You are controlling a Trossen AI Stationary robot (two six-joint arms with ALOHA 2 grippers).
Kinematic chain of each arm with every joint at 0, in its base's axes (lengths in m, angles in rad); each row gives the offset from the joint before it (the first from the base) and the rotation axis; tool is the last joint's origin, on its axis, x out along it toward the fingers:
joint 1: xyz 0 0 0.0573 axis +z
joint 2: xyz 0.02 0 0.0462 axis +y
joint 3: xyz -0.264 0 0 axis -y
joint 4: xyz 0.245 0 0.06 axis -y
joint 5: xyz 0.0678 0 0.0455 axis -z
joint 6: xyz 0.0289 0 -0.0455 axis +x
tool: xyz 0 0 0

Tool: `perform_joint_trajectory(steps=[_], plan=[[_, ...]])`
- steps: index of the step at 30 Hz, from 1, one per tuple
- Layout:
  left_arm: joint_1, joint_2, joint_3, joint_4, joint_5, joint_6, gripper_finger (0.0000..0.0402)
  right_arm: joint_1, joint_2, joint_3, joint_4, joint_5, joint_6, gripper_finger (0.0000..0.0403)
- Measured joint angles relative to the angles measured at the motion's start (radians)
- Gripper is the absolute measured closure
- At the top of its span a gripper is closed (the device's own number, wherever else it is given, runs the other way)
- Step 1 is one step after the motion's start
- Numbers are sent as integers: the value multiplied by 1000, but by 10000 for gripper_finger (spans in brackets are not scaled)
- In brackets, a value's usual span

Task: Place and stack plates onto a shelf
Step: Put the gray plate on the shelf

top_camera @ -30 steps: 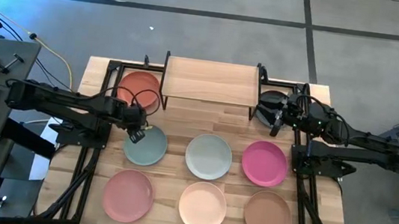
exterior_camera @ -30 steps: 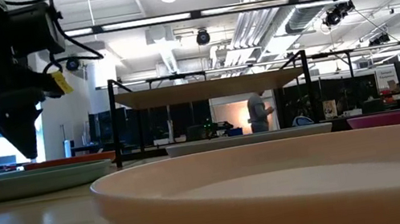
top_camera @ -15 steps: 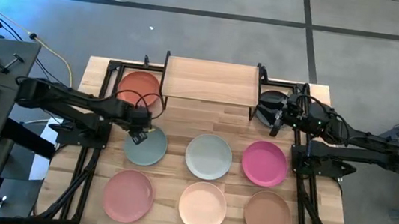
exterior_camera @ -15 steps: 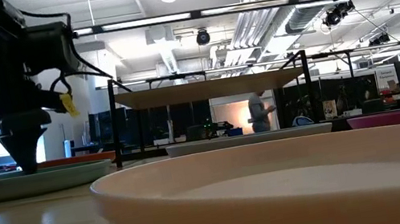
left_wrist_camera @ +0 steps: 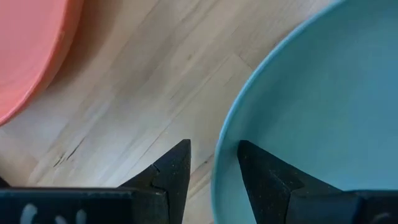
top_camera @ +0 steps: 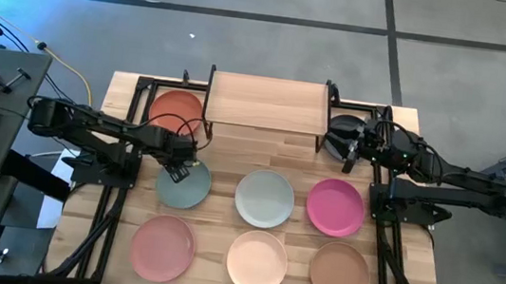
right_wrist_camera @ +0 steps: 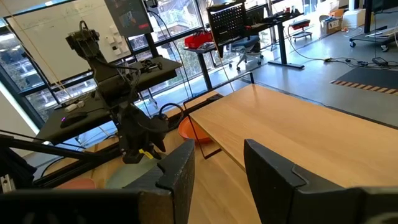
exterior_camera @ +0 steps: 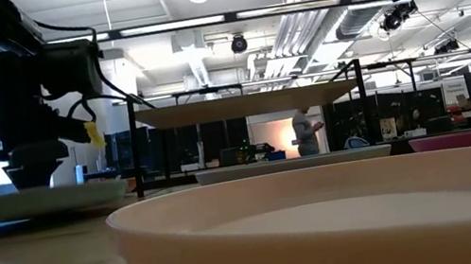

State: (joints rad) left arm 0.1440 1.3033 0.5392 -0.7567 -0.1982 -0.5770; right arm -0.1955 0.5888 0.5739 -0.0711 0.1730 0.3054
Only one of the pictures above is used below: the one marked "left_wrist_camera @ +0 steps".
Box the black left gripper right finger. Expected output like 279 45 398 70
237 139 398 224

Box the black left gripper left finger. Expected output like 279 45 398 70
0 138 192 224

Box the light blue plate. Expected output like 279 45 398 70
211 0 398 224

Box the coral red plate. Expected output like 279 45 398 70
0 0 85 127

